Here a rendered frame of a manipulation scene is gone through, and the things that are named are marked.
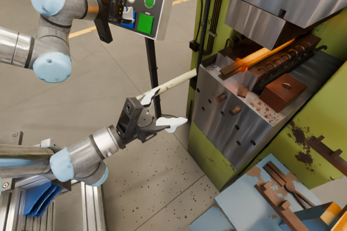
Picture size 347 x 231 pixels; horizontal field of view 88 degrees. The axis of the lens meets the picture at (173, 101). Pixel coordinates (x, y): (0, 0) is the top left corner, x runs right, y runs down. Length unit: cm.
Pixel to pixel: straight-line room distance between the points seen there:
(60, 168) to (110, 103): 145
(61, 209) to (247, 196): 105
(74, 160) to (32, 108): 178
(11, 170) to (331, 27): 120
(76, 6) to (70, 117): 148
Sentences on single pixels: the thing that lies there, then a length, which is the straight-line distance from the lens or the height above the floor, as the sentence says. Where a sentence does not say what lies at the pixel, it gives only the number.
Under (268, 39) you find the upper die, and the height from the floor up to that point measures 113.
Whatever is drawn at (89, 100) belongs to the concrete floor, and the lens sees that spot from 203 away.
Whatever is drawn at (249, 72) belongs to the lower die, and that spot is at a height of 99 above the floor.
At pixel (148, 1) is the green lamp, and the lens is 91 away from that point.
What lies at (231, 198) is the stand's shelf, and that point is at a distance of 74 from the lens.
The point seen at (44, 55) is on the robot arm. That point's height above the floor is 118.
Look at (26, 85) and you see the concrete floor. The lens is 255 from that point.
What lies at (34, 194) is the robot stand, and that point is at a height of 68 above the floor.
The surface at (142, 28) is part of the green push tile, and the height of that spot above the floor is 99.
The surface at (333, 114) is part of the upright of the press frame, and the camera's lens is 82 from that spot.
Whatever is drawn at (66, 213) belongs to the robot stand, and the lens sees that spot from 138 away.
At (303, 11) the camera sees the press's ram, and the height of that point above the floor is 123.
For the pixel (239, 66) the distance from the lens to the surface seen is 69.
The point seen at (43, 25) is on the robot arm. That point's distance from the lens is 62.
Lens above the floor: 143
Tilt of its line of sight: 51 degrees down
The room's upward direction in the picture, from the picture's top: straight up
